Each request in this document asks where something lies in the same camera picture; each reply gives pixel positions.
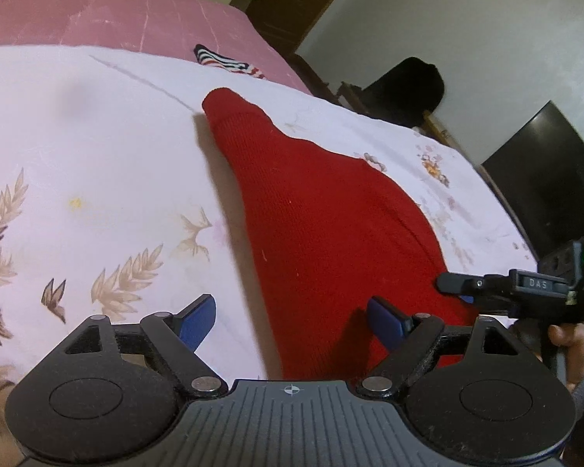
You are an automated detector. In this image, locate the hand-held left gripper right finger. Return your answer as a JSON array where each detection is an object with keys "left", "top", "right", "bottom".
[{"left": 360, "top": 296, "right": 522, "bottom": 398}]

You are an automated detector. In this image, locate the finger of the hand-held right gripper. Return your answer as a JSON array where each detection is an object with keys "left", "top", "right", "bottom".
[
  {"left": 436, "top": 272, "right": 513, "bottom": 297},
  {"left": 457, "top": 294, "right": 517, "bottom": 316}
]

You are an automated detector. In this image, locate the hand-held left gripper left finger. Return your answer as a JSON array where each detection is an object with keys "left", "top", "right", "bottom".
[{"left": 64, "top": 294, "right": 228, "bottom": 398}]

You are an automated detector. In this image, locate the red knit sweater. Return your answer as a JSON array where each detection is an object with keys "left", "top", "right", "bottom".
[{"left": 202, "top": 88, "right": 478, "bottom": 380}]

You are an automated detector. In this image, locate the person's right hand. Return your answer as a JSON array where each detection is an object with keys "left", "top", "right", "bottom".
[{"left": 548, "top": 322, "right": 584, "bottom": 393}]

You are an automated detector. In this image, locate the black screen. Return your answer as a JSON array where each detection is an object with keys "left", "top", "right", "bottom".
[{"left": 481, "top": 100, "right": 584, "bottom": 260}]

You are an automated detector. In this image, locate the black bag on chair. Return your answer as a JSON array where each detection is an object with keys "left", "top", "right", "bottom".
[{"left": 338, "top": 57, "right": 461, "bottom": 147}]

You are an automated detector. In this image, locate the white floral bedsheet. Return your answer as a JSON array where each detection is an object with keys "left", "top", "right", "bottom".
[{"left": 0, "top": 45, "right": 541, "bottom": 448}]

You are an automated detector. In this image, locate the striped cloth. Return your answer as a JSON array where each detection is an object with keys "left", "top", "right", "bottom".
[{"left": 193, "top": 44, "right": 266, "bottom": 80}]

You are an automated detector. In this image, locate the pink bedsheet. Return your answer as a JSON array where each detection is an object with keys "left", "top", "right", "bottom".
[{"left": 0, "top": 0, "right": 318, "bottom": 95}]

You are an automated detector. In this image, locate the brown wooden door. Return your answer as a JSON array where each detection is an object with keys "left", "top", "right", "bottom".
[{"left": 246, "top": 0, "right": 371, "bottom": 58}]

